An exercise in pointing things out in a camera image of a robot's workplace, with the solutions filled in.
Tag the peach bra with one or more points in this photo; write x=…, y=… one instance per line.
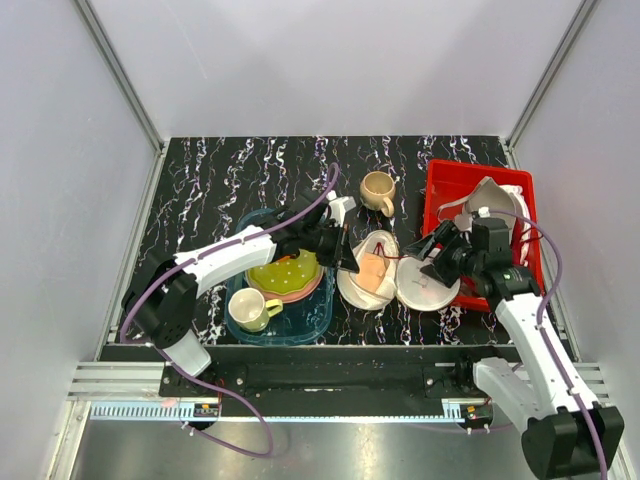
x=373, y=270

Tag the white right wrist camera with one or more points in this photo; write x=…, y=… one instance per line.
x=482, y=212

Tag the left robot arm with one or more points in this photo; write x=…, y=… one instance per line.
x=162, y=299

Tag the grey bra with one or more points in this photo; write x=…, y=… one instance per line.
x=487, y=193

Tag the pink plate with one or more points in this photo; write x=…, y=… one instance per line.
x=305, y=292

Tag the beige ceramic mug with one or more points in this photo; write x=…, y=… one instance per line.
x=377, y=192

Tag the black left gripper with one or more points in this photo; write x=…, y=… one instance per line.
x=342, y=255

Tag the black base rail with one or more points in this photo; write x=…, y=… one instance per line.
x=353, y=381

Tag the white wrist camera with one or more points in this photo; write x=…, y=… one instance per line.
x=482, y=212
x=339, y=206

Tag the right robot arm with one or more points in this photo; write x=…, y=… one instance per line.
x=564, y=429

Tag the red bra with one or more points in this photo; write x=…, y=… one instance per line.
x=420, y=255

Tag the red plastic bin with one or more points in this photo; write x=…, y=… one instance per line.
x=449, y=181

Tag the cream and yellow mug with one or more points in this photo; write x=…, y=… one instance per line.
x=252, y=311

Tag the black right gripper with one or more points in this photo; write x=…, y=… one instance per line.
x=421, y=248

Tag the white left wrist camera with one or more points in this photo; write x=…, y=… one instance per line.
x=339, y=206

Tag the green polka dot bowl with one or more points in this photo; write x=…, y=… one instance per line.
x=287, y=275

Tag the teal transparent plastic tub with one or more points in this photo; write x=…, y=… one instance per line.
x=299, y=323

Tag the white lace bra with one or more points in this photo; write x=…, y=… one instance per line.
x=521, y=232

